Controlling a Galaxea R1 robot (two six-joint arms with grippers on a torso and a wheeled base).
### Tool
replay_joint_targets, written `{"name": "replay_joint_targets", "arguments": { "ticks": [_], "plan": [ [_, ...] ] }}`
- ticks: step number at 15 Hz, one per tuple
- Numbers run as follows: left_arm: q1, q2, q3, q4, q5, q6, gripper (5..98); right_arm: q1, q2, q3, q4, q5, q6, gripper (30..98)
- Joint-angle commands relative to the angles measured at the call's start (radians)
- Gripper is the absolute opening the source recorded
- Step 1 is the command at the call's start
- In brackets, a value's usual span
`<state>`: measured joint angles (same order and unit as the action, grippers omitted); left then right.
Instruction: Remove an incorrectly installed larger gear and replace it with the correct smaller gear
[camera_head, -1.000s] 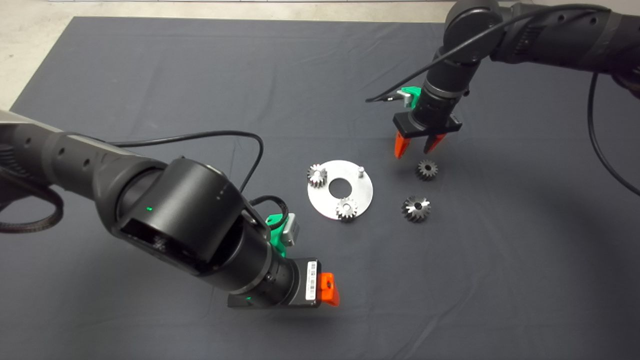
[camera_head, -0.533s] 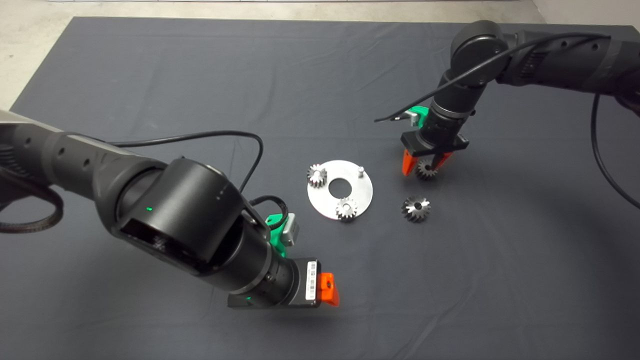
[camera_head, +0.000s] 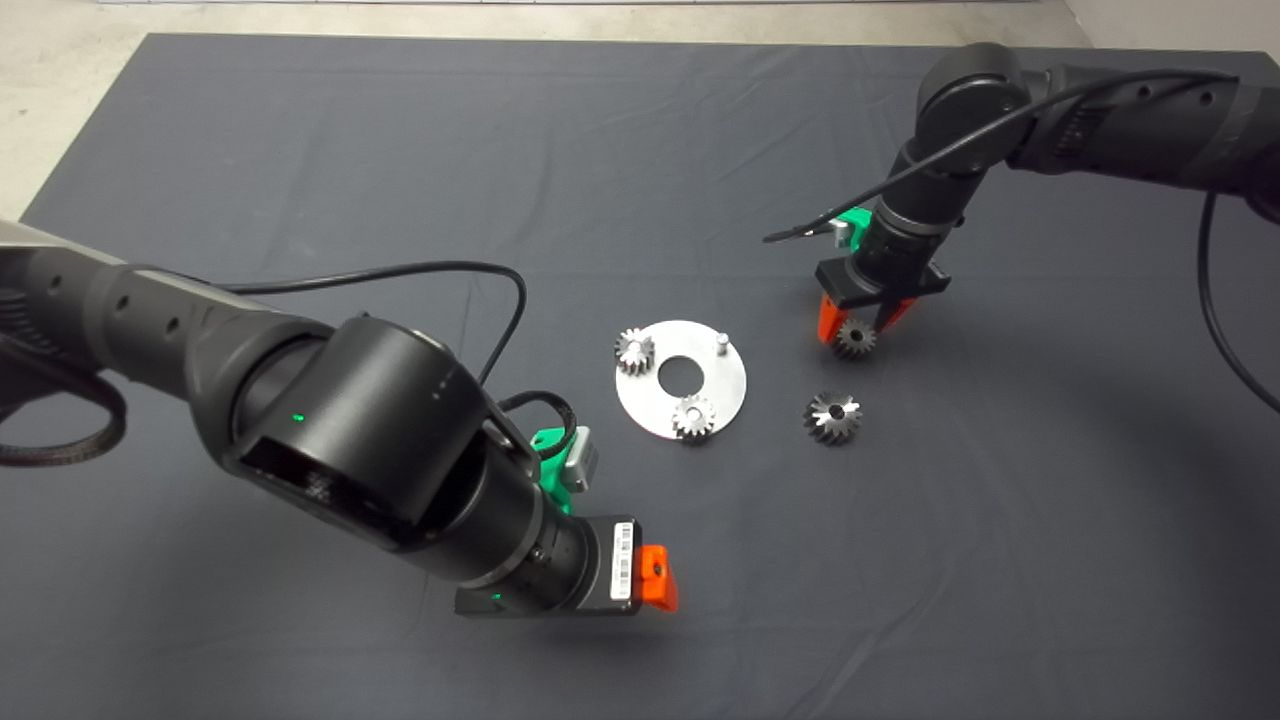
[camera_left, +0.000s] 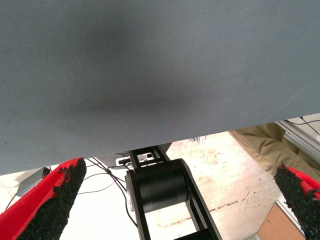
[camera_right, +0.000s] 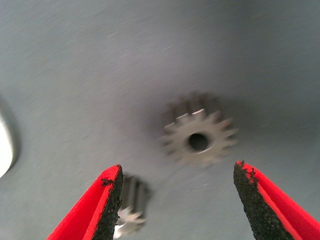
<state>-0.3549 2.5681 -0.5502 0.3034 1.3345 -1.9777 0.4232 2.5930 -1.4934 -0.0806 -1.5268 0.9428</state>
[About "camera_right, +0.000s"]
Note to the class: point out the round metal plate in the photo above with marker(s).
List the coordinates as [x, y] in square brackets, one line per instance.
[5, 140]

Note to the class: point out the larger steel gear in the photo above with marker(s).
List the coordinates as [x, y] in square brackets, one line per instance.
[135, 195]

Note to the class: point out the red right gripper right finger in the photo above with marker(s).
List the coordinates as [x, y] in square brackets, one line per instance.
[270, 212]

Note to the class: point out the small dark steel gear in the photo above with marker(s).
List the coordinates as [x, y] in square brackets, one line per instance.
[180, 140]

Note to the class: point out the dark grey table cloth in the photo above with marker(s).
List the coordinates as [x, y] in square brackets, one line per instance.
[100, 62]

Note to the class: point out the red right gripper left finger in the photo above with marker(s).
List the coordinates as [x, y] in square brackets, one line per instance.
[87, 215]

